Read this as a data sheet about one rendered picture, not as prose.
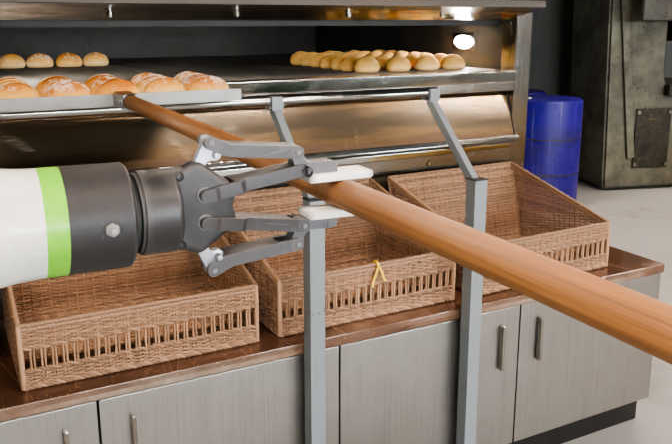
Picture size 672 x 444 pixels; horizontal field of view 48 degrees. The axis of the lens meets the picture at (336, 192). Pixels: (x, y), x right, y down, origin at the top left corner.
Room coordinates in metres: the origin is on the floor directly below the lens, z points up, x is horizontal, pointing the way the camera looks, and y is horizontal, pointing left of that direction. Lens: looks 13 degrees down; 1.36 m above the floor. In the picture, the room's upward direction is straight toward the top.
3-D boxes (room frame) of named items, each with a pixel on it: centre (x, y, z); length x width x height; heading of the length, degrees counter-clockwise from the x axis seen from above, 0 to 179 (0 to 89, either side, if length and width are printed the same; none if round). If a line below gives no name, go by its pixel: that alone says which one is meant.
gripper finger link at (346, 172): (0.73, 0.00, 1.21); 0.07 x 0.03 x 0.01; 118
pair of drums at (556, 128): (5.81, -1.48, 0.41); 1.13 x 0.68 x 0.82; 24
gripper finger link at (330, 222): (0.72, 0.02, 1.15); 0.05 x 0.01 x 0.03; 118
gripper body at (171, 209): (0.66, 0.14, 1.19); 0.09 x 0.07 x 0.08; 118
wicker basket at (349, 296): (2.10, 0.01, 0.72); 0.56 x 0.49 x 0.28; 119
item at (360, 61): (2.99, -0.15, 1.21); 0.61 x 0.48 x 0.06; 28
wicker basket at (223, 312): (1.81, 0.54, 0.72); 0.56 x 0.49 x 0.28; 118
